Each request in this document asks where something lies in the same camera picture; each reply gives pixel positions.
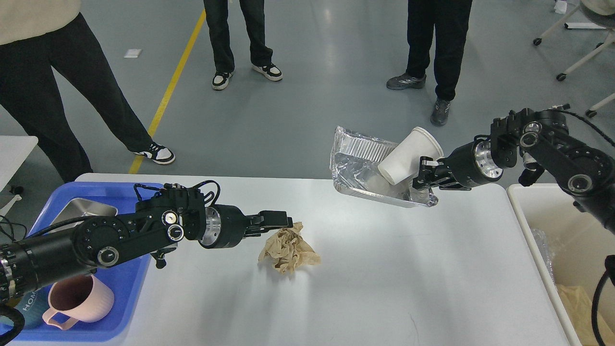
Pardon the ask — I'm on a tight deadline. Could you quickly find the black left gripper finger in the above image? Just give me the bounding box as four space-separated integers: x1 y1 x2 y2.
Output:
245 220 293 237
248 210 289 224

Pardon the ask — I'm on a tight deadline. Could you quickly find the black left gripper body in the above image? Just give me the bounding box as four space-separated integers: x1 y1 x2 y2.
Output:
199 205 262 249

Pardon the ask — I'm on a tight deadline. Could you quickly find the white rolling chair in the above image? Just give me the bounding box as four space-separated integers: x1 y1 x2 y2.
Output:
532 0 615 118

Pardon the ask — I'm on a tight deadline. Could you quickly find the blue plastic tray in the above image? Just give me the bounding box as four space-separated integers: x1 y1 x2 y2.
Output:
10 182 151 346

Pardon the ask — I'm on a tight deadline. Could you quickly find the person with black-white sneakers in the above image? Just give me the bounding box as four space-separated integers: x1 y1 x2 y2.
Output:
203 0 283 91

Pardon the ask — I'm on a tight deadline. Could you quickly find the teal HOME mug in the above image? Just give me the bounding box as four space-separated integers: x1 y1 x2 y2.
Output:
14 289 49 329

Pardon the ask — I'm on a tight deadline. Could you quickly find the aluminium foil tray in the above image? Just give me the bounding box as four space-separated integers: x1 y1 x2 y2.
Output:
330 126 439 208

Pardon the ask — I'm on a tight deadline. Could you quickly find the person in beige top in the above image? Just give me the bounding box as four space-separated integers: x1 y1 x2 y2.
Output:
0 0 176 183

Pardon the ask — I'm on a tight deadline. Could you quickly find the white plastic bin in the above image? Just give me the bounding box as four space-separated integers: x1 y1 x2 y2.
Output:
507 184 614 346

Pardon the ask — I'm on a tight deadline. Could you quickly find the person with grey shoes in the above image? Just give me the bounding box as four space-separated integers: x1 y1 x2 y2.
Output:
386 0 473 127

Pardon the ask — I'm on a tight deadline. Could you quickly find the square stainless steel dish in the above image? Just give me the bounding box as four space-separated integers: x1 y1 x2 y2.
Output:
51 198 118 225

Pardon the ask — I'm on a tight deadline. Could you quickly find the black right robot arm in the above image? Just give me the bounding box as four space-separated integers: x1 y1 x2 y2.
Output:
412 104 614 232

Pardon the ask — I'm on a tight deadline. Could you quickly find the pink ribbed mug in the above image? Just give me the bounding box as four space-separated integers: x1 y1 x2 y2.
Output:
42 275 115 331

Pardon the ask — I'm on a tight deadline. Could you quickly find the cream paper cup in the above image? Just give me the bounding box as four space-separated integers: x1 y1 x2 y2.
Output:
378 127 444 185

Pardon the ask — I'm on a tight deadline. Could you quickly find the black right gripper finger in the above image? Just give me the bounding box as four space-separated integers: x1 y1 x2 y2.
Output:
418 156 444 176
412 174 447 191

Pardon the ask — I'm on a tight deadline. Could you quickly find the brown paper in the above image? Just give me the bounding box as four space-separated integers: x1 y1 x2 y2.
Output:
258 222 321 274

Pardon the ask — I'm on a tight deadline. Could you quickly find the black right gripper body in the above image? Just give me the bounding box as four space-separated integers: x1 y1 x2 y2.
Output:
440 139 503 190

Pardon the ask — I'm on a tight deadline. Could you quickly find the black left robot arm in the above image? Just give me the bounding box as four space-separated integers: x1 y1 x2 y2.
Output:
1 180 294 346

